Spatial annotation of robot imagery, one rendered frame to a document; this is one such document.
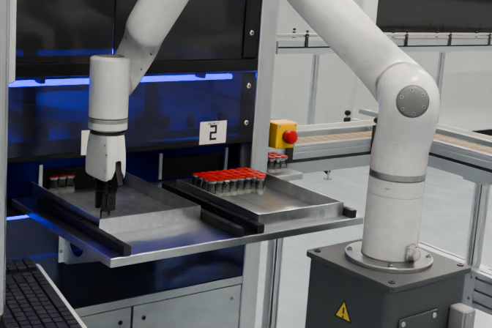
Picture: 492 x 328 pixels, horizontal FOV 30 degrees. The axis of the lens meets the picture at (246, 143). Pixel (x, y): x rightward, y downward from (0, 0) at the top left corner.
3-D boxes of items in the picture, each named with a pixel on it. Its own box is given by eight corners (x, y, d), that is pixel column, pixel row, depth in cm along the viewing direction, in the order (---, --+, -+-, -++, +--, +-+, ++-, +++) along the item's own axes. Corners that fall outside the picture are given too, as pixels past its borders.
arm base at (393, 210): (451, 264, 198) (460, 181, 194) (391, 279, 186) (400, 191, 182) (385, 239, 212) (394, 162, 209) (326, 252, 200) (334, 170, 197)
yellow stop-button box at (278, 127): (259, 143, 259) (261, 118, 258) (279, 142, 264) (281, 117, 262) (276, 149, 254) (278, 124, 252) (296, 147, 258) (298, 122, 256)
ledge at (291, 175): (238, 172, 266) (238, 165, 266) (272, 168, 274) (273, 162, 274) (268, 183, 256) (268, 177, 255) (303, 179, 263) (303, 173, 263)
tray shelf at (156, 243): (11, 205, 218) (11, 198, 218) (244, 177, 260) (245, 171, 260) (110, 267, 181) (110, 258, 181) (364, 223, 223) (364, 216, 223)
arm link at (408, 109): (422, 170, 201) (433, 63, 196) (433, 192, 183) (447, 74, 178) (367, 166, 202) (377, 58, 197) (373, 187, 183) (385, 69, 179)
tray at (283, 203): (176, 192, 233) (176, 179, 232) (256, 182, 248) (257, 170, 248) (258, 229, 206) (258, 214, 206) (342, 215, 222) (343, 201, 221)
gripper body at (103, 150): (80, 123, 199) (79, 173, 201) (104, 132, 191) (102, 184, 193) (111, 121, 203) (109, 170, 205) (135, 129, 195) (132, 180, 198)
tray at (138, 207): (31, 195, 221) (31, 181, 220) (125, 184, 236) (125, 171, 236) (99, 235, 195) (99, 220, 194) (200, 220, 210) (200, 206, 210)
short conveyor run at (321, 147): (245, 182, 263) (249, 128, 259) (214, 170, 275) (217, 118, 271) (409, 162, 304) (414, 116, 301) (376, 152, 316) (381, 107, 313)
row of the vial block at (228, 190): (204, 196, 230) (206, 179, 229) (261, 189, 240) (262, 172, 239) (209, 198, 228) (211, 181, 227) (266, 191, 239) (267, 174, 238)
